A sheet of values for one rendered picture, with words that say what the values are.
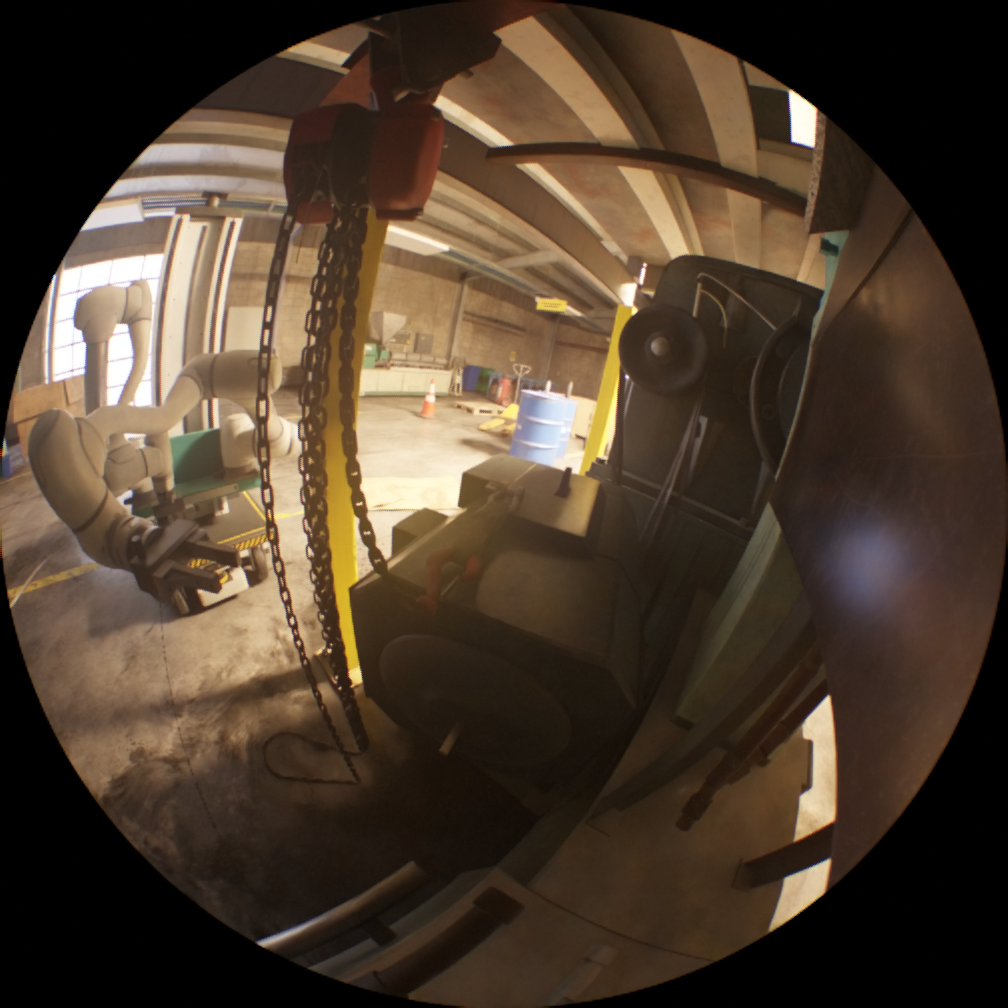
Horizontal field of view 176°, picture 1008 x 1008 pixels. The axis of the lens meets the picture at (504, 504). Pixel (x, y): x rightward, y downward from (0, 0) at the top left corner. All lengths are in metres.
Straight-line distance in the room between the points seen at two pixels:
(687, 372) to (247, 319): 8.47
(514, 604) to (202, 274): 1.73
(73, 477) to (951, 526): 0.75
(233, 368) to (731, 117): 1.31
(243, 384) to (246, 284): 8.54
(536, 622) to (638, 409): 0.92
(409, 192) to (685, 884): 0.93
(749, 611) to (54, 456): 1.08
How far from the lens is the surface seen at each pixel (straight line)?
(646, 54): 1.09
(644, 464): 1.19
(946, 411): 0.19
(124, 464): 1.20
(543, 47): 0.88
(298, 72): 1.08
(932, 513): 0.18
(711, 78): 0.87
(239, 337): 8.66
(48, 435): 0.59
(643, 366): 1.06
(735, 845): 0.71
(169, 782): 1.41
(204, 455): 1.71
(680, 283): 1.26
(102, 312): 1.35
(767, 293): 1.25
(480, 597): 0.43
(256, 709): 1.37
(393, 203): 0.39
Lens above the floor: 1.12
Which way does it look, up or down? 23 degrees down
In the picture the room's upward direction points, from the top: 12 degrees clockwise
